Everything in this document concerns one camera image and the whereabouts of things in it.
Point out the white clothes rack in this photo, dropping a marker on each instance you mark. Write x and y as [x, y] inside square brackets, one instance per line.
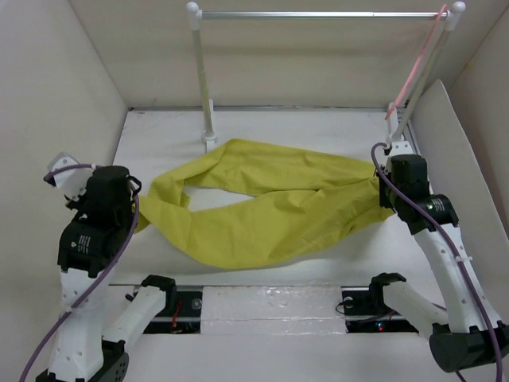
[303, 60]

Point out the white side board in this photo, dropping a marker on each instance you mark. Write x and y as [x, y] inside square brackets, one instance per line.
[455, 172]

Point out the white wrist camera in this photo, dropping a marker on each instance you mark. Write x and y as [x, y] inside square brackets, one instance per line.
[68, 175]
[398, 148]

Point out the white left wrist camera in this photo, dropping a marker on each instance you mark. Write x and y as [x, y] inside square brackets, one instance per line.
[68, 175]

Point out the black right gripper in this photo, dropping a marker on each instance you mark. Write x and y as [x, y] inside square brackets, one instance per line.
[384, 200]

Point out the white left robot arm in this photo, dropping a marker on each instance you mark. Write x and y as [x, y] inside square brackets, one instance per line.
[105, 200]

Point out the yellow trousers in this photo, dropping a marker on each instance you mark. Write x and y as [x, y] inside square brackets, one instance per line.
[252, 204]

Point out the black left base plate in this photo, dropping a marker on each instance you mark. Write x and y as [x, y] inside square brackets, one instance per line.
[184, 317]

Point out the aluminium rail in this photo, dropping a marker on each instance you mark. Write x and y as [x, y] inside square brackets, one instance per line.
[408, 133]

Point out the pink clothes hanger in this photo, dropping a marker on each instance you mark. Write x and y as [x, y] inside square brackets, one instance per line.
[417, 64]

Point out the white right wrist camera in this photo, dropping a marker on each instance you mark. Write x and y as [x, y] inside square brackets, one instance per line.
[398, 148]

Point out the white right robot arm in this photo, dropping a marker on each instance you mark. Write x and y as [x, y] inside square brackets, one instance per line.
[467, 332]

